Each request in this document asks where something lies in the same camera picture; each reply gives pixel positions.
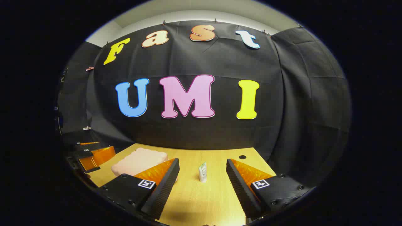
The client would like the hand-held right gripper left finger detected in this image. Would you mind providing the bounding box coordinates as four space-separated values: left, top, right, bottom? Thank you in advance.
96 158 180 221

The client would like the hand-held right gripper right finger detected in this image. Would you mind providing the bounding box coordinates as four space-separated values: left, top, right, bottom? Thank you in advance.
226 159 313 220

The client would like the pink suitcase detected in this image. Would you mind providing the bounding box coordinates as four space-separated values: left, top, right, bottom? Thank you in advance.
111 148 179 182

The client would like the green and white tube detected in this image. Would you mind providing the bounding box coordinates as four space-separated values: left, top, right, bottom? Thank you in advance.
198 162 207 183

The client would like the black backdrop cloth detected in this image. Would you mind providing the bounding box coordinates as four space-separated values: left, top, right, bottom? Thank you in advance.
57 20 351 189

